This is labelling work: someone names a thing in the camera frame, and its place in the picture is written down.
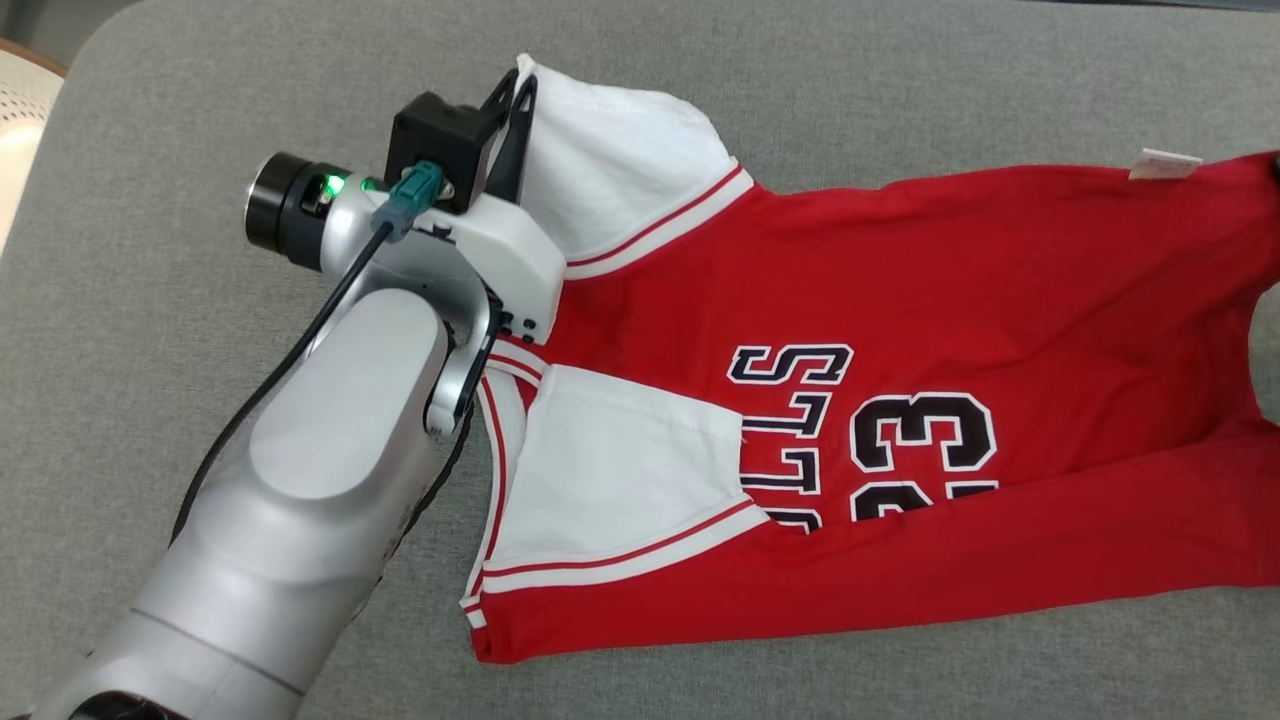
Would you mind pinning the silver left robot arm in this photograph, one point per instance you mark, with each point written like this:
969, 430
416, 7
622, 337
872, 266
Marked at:
320, 480

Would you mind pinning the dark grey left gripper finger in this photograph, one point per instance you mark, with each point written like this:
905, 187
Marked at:
512, 140

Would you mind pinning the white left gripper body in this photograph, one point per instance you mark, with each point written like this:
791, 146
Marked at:
510, 260

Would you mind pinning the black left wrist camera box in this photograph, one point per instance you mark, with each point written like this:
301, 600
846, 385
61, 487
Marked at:
440, 135

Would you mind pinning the red basketball jersey white sleeves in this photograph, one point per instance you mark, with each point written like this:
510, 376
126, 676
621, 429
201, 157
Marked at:
900, 280

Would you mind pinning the cream perforated laundry basket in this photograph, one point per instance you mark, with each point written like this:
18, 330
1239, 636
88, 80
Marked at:
15, 130

